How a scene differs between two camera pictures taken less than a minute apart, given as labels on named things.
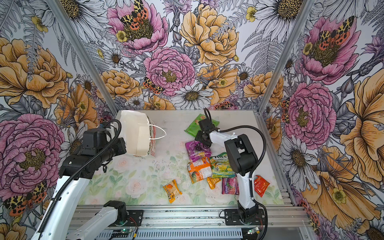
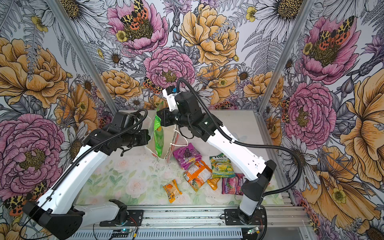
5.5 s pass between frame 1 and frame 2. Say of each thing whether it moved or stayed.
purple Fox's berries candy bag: stayed
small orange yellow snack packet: stayed
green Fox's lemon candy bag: stayed
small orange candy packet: stayed
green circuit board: stayed
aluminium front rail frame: stayed
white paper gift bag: moved
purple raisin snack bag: moved
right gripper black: moved
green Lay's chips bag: moved
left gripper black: moved
